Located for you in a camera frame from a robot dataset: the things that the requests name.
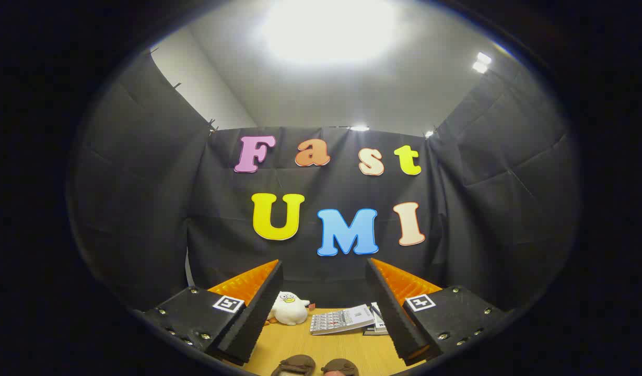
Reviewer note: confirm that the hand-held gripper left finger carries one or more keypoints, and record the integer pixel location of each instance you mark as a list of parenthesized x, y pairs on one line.
[(247, 324)]

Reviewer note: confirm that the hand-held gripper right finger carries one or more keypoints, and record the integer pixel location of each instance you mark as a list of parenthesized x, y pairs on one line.
[(399, 324)]

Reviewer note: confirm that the brown fuzzy shoe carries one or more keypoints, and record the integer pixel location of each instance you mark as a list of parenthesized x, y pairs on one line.
[(295, 365), (340, 367)]

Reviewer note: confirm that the plain white book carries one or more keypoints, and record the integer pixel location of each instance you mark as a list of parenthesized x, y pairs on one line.
[(381, 324)]

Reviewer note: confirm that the dark cover book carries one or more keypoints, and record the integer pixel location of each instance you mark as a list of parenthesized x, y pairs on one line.
[(375, 331)]

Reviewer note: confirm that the white book dark picture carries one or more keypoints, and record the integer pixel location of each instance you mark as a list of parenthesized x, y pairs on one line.
[(377, 309)]

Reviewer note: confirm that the white duck plush toy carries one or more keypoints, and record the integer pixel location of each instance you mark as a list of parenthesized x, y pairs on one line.
[(289, 313)]

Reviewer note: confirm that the patterned cover white book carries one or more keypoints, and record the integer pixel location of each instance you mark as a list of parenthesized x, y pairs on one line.
[(341, 319)]

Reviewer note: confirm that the black backdrop cloth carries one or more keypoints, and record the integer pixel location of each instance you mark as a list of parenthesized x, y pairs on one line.
[(143, 209)]

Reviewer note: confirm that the small ceiling spot light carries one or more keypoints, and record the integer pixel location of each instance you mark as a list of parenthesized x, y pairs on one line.
[(481, 61)]

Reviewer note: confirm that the large ceiling light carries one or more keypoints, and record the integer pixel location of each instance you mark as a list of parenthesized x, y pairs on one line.
[(328, 31)]

